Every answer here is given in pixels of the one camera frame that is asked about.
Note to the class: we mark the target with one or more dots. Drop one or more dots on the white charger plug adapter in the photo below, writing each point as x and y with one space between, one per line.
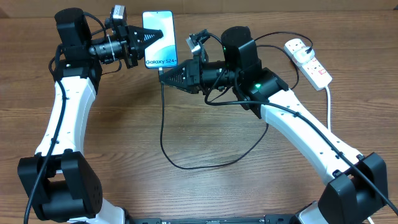
302 56

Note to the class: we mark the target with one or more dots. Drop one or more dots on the white power strip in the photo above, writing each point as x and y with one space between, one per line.
313 70

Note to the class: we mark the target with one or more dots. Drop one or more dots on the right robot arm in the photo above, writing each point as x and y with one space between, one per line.
355 184

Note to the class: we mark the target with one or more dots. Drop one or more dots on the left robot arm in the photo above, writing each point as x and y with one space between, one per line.
60 184

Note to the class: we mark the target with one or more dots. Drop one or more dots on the cardboard wall panel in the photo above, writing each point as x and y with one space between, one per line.
48 8

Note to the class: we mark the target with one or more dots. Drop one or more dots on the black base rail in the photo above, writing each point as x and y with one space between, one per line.
267 219

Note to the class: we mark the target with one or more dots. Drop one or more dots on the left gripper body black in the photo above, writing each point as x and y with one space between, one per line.
129 50

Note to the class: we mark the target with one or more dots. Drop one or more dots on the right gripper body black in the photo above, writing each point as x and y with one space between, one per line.
195 79

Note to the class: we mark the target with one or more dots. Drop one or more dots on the Samsung Galaxy smartphone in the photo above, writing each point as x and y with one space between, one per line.
163 52

